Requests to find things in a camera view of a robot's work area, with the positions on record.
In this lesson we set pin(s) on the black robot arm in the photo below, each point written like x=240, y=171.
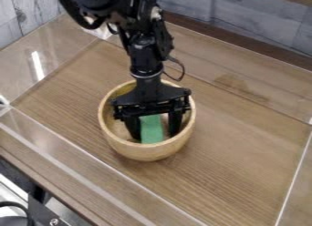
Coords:
x=137, y=21

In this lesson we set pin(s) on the clear acrylic corner bracket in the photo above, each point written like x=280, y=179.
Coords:
x=100, y=32

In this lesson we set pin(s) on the black metal table frame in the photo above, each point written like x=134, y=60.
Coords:
x=27, y=204

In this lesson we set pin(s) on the round wooden bowl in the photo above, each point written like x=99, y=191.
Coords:
x=119, y=139

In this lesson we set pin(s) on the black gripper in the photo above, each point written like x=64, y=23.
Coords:
x=151, y=97

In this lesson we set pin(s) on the green rectangular block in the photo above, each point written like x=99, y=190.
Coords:
x=151, y=130

